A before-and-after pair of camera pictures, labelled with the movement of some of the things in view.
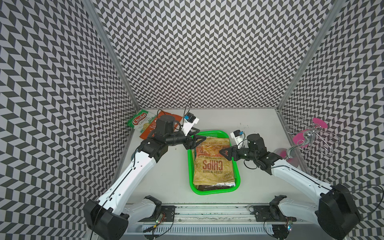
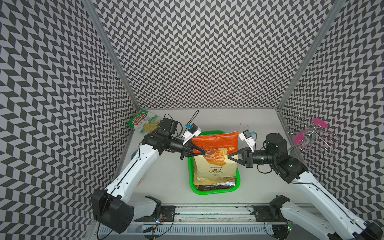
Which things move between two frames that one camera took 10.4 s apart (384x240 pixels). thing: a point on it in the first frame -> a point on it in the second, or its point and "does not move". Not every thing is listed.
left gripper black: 192,144 -> 187,149
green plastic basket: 213,133 does not move
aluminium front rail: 220,215 does not move
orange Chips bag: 210,167 does not move
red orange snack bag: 149,131 -> 215,167
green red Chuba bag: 141,120 does not move
